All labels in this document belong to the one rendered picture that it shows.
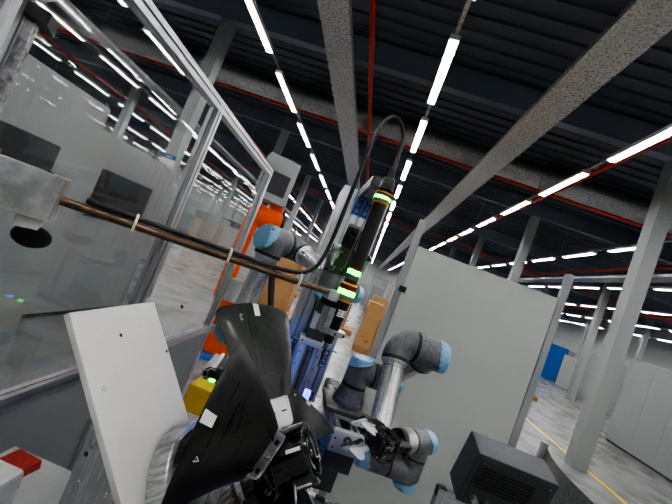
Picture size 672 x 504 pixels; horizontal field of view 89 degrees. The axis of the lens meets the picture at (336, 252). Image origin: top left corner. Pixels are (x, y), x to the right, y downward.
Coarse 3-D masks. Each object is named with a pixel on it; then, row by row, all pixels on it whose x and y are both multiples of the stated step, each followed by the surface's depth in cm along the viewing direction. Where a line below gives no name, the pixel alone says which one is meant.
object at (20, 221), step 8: (16, 216) 51; (24, 216) 51; (16, 224) 51; (24, 224) 51; (32, 224) 52; (40, 224) 53; (16, 232) 51; (24, 232) 51; (32, 232) 51; (40, 232) 52; (48, 232) 54; (16, 240) 51; (24, 240) 51; (32, 240) 51; (40, 240) 52; (48, 240) 53
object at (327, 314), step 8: (328, 296) 80; (336, 296) 81; (328, 304) 79; (336, 304) 81; (328, 312) 80; (320, 320) 82; (328, 320) 81; (320, 328) 81; (328, 328) 81; (336, 336) 80; (344, 336) 82
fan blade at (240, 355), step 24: (240, 360) 54; (216, 384) 49; (240, 384) 53; (216, 408) 48; (240, 408) 53; (264, 408) 60; (192, 432) 45; (216, 432) 49; (240, 432) 54; (264, 432) 61; (192, 456) 45; (216, 456) 50; (240, 456) 56; (192, 480) 46; (216, 480) 52; (240, 480) 60
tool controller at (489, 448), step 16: (464, 448) 118; (480, 448) 110; (496, 448) 113; (512, 448) 116; (464, 464) 114; (480, 464) 108; (496, 464) 107; (512, 464) 108; (528, 464) 111; (544, 464) 114; (464, 480) 110; (480, 480) 109; (496, 480) 108; (512, 480) 107; (528, 480) 106; (544, 480) 106; (464, 496) 110; (480, 496) 110; (496, 496) 109; (512, 496) 108; (528, 496) 107; (544, 496) 107
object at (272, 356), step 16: (240, 304) 83; (224, 320) 78; (256, 320) 84; (272, 320) 88; (288, 320) 94; (224, 336) 77; (240, 336) 79; (256, 336) 82; (272, 336) 85; (288, 336) 89; (256, 352) 80; (272, 352) 82; (288, 352) 86; (256, 368) 78; (272, 368) 80; (288, 368) 83; (272, 384) 79; (288, 384) 81
